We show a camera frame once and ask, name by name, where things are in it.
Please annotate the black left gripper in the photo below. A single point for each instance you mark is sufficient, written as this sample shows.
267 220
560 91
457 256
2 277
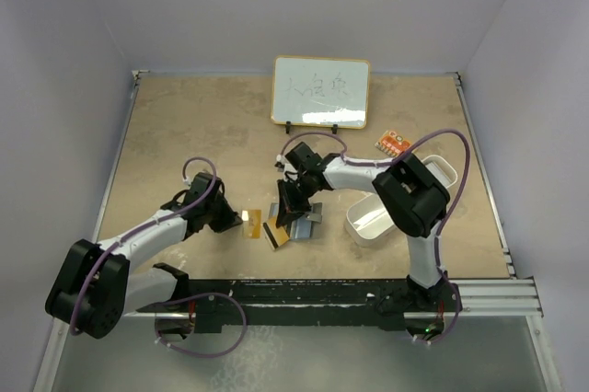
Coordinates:
229 219

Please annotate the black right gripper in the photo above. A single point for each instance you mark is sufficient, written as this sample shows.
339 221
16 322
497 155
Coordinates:
289 208

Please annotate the grey card holder wallet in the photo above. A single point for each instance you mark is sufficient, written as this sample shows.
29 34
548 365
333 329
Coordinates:
305 227

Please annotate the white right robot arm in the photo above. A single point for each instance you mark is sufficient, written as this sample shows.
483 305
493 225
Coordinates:
415 200

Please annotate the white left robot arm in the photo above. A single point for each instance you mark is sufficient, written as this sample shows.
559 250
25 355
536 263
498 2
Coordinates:
91 290

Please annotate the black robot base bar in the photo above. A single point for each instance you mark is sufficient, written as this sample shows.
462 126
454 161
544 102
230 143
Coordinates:
386 304

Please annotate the white box with cards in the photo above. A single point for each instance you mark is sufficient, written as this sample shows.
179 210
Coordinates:
441 169

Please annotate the small whiteboard with writing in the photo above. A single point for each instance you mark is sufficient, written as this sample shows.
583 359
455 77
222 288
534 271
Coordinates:
318 91

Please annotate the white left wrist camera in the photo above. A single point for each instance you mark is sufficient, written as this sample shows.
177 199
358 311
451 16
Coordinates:
188 181

